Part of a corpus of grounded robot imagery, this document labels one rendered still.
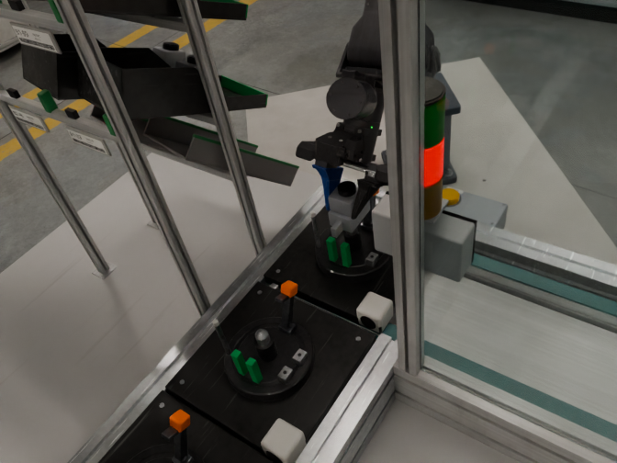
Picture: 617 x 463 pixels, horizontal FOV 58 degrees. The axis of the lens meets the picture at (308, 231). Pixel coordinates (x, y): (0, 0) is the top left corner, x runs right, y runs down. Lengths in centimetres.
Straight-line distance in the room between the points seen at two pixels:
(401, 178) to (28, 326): 91
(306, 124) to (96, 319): 74
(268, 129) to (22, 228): 181
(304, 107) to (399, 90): 111
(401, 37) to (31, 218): 277
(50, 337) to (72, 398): 17
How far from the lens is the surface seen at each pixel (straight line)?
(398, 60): 52
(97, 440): 94
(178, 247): 93
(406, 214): 62
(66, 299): 130
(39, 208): 317
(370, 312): 90
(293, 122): 157
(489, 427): 89
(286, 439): 81
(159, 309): 118
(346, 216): 91
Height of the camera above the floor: 171
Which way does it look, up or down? 44 degrees down
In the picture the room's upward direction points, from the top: 11 degrees counter-clockwise
